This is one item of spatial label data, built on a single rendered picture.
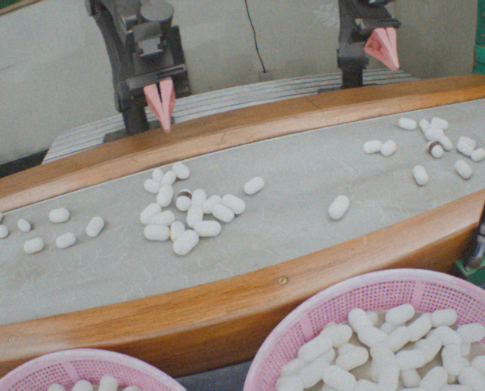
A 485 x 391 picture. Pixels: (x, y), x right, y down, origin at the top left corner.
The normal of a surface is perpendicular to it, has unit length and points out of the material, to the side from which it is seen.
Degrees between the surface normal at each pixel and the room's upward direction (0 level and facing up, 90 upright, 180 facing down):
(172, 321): 0
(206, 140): 45
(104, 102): 90
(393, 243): 0
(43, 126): 90
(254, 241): 0
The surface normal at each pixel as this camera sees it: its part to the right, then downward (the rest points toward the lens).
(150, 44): 0.22, 0.32
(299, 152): -0.13, -0.81
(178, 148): 0.09, -0.20
